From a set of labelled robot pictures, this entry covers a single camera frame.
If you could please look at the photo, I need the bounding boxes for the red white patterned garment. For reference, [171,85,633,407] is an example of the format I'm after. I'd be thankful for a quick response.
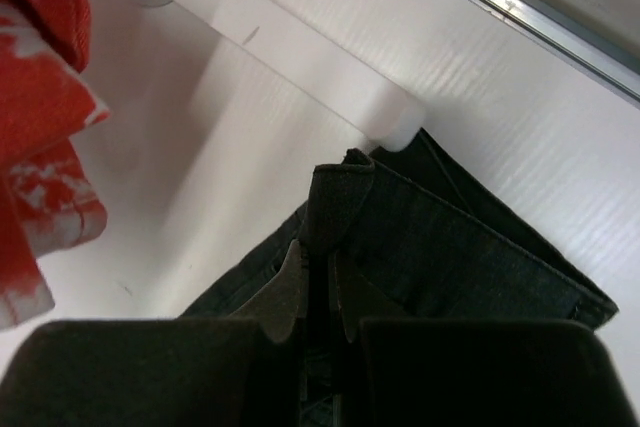
[1,0,109,329]

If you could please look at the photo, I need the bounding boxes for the black trousers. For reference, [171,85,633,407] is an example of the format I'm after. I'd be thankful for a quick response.
[186,132,618,426]

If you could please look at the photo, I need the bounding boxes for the white metal clothes rack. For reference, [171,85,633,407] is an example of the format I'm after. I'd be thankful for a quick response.
[139,0,426,151]

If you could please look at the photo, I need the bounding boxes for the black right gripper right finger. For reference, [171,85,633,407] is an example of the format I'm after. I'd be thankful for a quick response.
[329,252,400,344]

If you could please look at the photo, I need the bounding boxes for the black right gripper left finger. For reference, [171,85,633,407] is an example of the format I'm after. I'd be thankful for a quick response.
[234,240,306,344]

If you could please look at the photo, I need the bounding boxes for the aluminium table edge rail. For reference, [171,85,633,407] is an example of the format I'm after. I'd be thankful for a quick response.
[389,0,640,110]

